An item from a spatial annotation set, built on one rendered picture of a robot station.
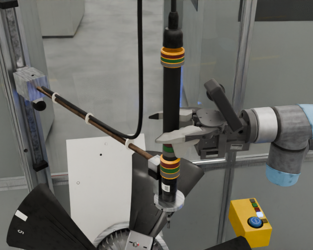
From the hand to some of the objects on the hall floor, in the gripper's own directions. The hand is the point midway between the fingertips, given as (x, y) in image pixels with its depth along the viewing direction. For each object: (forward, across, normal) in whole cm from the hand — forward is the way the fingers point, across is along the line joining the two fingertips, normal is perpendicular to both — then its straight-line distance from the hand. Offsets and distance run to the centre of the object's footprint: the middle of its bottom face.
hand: (156, 125), depth 76 cm
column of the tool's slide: (+38, +59, -166) cm, 180 cm away
